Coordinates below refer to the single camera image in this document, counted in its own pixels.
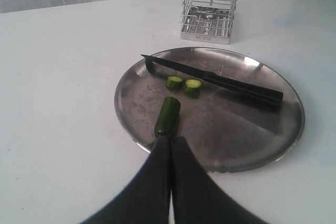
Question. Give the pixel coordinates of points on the black-handled kitchen knife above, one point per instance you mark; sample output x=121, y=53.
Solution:
x=266, y=95

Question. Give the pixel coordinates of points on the green chili pepper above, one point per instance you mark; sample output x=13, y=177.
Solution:
x=168, y=120

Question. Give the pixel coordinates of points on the cut cucumber slice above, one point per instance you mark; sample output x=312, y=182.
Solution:
x=192, y=86
x=174, y=82

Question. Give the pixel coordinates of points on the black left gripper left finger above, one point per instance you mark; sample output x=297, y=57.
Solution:
x=146, y=199

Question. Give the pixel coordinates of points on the chrome wire utensil holder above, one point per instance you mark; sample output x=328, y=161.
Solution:
x=208, y=20

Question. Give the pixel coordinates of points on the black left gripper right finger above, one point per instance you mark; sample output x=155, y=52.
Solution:
x=196, y=197

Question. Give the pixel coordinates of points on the round stainless steel plate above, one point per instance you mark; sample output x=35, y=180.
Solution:
x=226, y=131

